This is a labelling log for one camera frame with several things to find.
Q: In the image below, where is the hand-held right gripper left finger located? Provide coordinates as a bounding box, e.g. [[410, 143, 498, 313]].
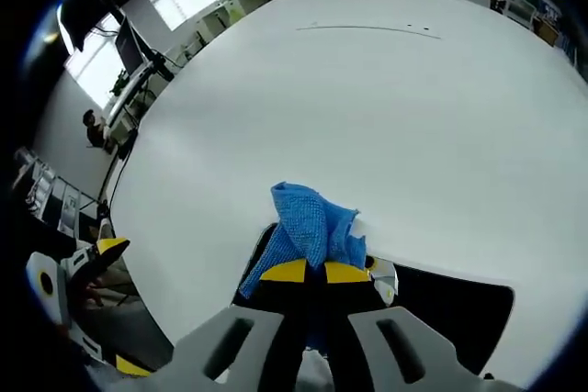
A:
[[137, 259, 322, 392]]

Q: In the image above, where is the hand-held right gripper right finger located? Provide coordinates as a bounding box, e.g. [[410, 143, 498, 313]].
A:
[[321, 262, 520, 392]]

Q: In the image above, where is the blue cleaning cloth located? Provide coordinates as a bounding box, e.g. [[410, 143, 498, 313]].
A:
[[238, 182, 368, 359]]

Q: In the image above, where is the shelf with papers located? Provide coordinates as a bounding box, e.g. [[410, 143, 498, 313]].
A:
[[12, 147, 98, 238]]

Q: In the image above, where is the black computer monitor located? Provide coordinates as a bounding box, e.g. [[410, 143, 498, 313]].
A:
[[114, 19, 147, 75]]

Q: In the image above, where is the thin white strip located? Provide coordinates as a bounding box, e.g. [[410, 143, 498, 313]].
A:
[[295, 23, 443, 40]]

